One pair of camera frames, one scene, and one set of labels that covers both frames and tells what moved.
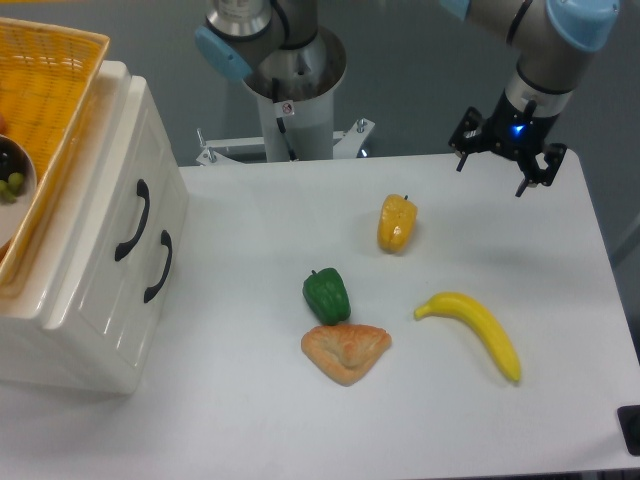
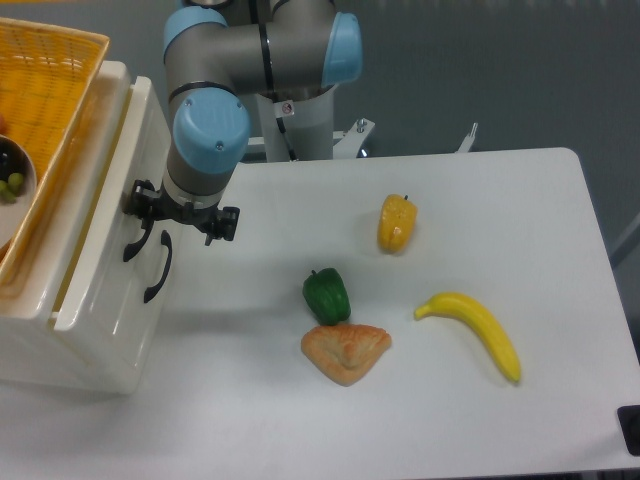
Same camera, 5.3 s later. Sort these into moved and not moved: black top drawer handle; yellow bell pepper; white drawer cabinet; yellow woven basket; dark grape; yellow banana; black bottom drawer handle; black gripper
Moved: black top drawer handle; black gripper
Not moved: yellow banana; yellow bell pepper; dark grape; white drawer cabinet; black bottom drawer handle; yellow woven basket
